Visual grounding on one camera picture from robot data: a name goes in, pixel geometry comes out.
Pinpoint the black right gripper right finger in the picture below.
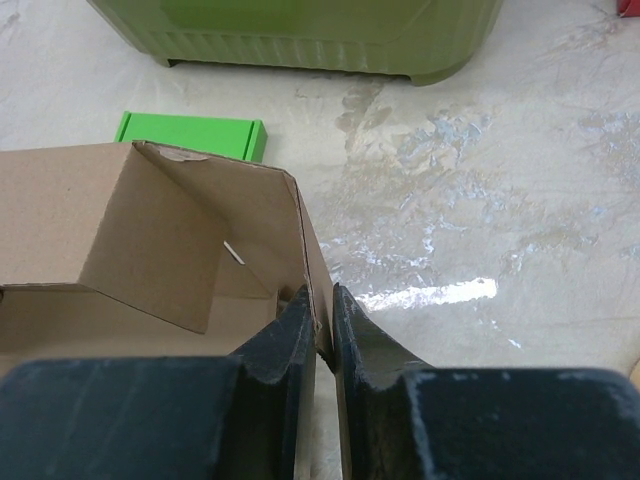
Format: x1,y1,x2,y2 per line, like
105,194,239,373
332,285,639,479

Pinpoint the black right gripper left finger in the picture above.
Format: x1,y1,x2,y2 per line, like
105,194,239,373
1,289,315,479

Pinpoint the brown cardboard box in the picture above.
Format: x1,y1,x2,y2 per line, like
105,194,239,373
0,139,335,480

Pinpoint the small green box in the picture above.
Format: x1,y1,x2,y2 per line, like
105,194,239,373
115,111,268,164

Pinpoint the red white toothpaste box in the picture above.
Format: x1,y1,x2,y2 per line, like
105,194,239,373
616,0,640,18

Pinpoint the green plastic basket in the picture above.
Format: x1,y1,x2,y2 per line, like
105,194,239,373
91,0,502,86

